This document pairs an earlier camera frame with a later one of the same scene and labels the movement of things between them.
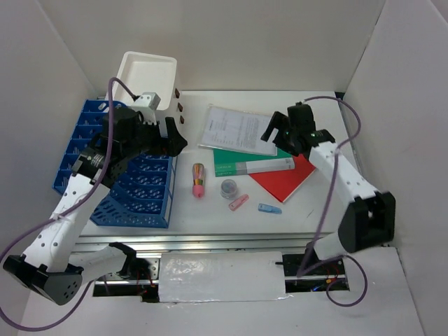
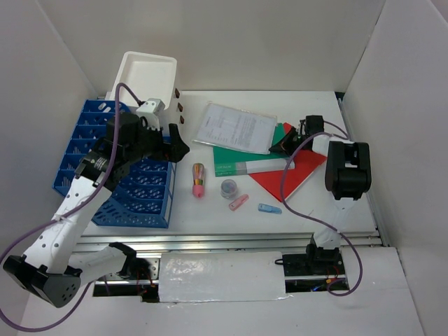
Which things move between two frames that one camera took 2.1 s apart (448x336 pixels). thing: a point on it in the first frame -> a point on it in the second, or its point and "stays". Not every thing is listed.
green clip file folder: (231, 163) stays
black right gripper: (280, 121) -> (284, 145)
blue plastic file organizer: (143, 197) stays
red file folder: (283, 183) stays
